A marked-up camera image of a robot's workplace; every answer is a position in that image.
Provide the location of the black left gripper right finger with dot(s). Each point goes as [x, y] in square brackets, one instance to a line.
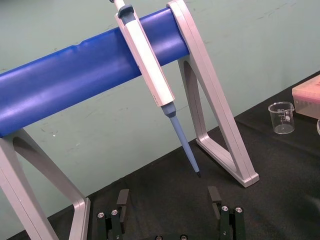
[215, 198]

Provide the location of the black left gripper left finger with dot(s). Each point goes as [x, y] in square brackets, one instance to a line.
[122, 200]

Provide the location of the black table cloth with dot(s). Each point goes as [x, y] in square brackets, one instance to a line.
[275, 180]

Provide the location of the small clear glass beaker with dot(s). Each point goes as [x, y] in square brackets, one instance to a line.
[283, 118]

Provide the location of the clear glass vessel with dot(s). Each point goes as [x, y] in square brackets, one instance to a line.
[318, 127]

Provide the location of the grey pipette stand blue bar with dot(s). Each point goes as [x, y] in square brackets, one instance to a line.
[75, 75]

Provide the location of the pink pipette tip box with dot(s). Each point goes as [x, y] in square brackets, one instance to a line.
[308, 100]

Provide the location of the white and blue pipette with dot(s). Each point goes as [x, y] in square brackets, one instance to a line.
[146, 65]

